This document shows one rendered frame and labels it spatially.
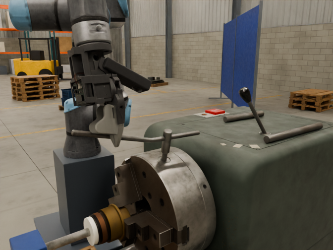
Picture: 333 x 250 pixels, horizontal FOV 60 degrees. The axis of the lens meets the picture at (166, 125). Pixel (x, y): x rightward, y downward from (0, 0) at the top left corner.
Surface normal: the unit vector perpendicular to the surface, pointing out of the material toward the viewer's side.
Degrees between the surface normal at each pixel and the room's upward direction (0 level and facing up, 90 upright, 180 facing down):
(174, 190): 49
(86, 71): 77
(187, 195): 55
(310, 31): 90
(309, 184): 90
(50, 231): 0
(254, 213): 90
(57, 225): 0
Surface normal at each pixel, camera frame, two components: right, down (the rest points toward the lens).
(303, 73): -0.80, 0.15
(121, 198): 0.51, -0.33
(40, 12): 0.11, 0.22
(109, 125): 0.59, 0.03
